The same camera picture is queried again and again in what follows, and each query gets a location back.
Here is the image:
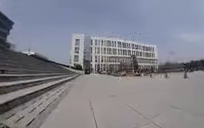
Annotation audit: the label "row of concrete bollards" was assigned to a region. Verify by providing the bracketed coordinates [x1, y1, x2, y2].
[148, 70, 204, 80]

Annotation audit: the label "row of trees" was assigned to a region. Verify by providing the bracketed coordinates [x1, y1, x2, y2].
[158, 59, 204, 73]

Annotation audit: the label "tree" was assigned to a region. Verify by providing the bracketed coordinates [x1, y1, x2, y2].
[129, 54, 140, 74]

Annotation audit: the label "grey paved plaza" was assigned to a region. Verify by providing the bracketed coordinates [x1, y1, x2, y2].
[39, 69, 204, 128]

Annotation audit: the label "white building with many windows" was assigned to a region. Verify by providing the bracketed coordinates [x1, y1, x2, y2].
[69, 32, 159, 74]

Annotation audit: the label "wide grey stone steps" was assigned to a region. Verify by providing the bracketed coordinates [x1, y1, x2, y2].
[0, 44, 84, 128]

